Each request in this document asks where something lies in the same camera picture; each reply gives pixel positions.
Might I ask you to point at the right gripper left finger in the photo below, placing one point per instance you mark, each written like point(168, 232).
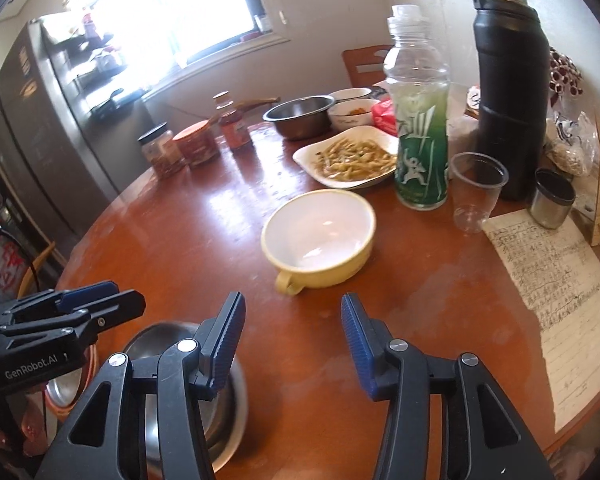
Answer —
point(104, 436)

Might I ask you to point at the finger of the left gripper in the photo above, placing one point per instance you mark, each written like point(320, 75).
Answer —
point(51, 303)
point(76, 329)

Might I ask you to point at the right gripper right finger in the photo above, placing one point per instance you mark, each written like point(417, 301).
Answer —
point(483, 435)

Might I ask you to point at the pink bear plate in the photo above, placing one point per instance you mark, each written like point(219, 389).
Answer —
point(95, 366)

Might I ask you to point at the wide-rim steel bowl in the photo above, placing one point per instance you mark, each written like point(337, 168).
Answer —
point(224, 418)

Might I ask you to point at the yellow handled bowl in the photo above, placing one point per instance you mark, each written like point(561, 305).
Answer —
point(318, 239)

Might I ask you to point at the steel pan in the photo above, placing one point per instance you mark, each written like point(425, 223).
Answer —
point(61, 393)

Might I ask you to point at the person left hand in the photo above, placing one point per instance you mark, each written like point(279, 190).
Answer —
point(22, 425)

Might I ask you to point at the wooden armchair left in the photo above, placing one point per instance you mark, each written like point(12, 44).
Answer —
point(31, 278)

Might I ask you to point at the grey refrigerator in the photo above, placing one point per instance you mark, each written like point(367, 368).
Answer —
point(71, 114)

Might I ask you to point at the handwritten paper sheet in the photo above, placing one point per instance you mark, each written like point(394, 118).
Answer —
point(557, 275)

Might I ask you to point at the clear jar black lid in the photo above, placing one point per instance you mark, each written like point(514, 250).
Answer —
point(161, 151)

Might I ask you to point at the red lidded jar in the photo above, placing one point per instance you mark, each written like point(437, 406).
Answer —
point(197, 144)

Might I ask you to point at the brown sauce bottle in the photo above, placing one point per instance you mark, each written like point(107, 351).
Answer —
point(232, 126)

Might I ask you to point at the small steel thermos cup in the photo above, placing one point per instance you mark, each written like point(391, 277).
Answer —
point(552, 199)

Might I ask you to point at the clear plastic cup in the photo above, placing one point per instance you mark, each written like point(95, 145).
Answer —
point(476, 184)

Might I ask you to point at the window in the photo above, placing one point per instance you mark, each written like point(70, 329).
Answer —
point(158, 39)

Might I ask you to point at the plastic bag of items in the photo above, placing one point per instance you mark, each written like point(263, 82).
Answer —
point(571, 141)

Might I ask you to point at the white dish with food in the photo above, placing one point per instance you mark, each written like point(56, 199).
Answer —
point(355, 158)

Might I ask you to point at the small steel bowl far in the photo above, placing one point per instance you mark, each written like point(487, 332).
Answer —
point(302, 118)

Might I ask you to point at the red tissue pack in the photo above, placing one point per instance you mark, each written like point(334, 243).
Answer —
point(383, 117)

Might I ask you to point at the white ceramic bowl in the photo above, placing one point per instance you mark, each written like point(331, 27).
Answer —
point(348, 114)

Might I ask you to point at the black thermos flask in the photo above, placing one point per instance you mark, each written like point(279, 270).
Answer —
point(514, 64)

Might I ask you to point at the green drink bottle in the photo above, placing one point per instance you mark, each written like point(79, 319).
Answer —
point(418, 83)

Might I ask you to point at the wooden chair back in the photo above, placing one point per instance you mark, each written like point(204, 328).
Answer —
point(365, 66)

